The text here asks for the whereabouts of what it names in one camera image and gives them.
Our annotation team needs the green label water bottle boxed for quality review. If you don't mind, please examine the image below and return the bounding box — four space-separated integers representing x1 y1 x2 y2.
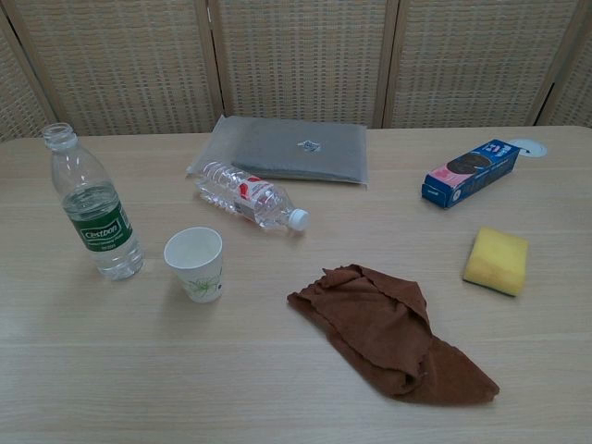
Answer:
42 122 145 282

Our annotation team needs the red label water bottle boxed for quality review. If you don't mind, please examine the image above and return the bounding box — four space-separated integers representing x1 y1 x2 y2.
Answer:
193 160 310 231

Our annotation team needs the white paper cup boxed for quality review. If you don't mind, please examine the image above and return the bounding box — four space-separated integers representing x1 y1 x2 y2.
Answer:
163 226 226 304

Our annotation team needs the brown cloth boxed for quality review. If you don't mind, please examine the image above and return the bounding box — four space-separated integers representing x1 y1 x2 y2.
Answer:
286 264 501 407

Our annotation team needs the woven folding screen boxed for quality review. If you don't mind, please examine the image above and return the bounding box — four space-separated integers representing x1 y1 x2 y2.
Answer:
0 0 592 143

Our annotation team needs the blue cookie box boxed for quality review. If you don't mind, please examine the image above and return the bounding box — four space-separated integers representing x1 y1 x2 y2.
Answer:
421 137 524 210

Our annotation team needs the yellow sponge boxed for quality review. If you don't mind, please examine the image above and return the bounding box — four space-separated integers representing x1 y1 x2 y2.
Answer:
462 226 529 298

